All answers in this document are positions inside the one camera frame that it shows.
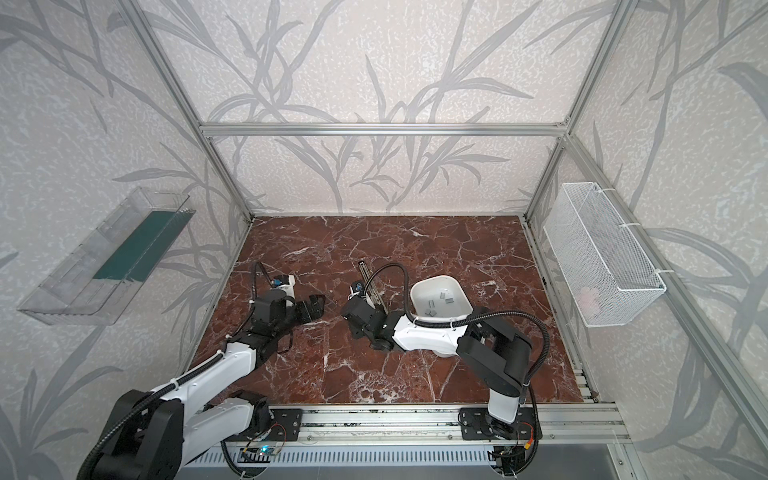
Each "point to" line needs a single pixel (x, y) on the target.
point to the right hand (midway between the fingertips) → (358, 305)
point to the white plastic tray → (433, 298)
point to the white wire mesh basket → (607, 275)
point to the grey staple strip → (448, 300)
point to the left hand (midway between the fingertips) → (318, 290)
